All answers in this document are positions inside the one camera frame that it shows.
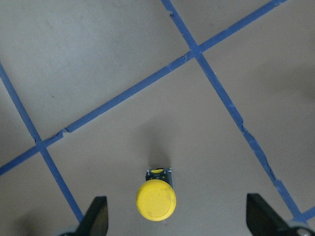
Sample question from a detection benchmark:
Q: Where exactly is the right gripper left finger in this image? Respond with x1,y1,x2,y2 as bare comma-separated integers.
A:
75,196,109,236

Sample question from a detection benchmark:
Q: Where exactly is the yellow push button switch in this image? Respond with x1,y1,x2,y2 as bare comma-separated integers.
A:
135,167,177,222

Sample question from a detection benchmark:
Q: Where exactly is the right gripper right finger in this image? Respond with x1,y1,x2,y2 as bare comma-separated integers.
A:
246,193,295,236

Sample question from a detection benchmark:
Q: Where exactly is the brown paper table cover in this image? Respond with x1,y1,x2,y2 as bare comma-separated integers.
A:
0,0,315,236

